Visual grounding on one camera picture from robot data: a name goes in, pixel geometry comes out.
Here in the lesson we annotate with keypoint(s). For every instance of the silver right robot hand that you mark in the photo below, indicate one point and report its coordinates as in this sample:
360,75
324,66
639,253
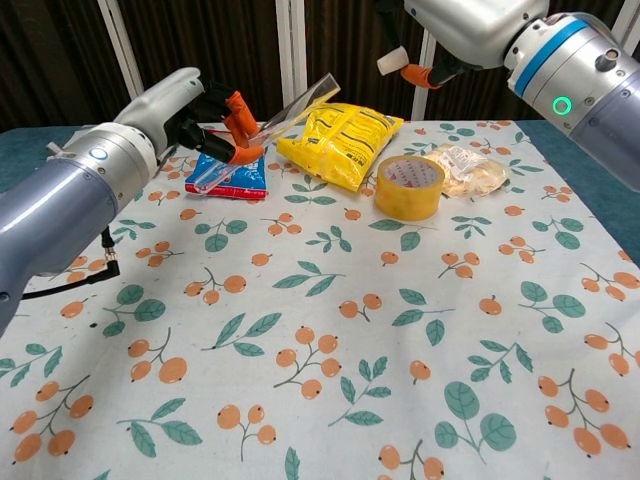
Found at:
475,30

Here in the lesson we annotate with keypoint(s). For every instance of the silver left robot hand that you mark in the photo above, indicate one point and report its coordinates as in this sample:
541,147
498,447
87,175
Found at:
165,105

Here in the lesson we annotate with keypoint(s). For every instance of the small white stopper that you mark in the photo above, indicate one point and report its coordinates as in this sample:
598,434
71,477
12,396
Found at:
392,62

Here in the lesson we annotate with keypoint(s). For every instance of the clear glass test tube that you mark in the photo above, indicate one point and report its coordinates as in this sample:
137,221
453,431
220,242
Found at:
300,107

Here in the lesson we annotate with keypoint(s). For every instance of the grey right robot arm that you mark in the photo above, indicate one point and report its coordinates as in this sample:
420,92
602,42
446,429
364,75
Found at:
590,90

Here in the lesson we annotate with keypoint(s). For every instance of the blue cookie snack packet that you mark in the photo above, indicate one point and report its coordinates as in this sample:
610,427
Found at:
245,180

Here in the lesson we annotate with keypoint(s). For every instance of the clear bag of crackers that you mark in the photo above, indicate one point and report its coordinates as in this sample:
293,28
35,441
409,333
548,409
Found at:
475,175

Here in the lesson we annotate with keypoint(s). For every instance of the yellow snack bag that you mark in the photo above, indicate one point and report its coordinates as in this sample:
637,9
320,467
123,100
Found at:
340,145

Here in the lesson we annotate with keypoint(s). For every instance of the clear packing tape roll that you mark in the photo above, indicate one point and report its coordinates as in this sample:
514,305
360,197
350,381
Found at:
405,202

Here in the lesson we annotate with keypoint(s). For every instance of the white fruit print tablecloth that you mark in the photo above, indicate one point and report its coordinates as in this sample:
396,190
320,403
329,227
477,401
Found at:
320,325

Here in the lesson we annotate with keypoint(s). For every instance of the dark folding screen white frame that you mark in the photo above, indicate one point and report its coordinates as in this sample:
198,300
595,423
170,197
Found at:
325,35

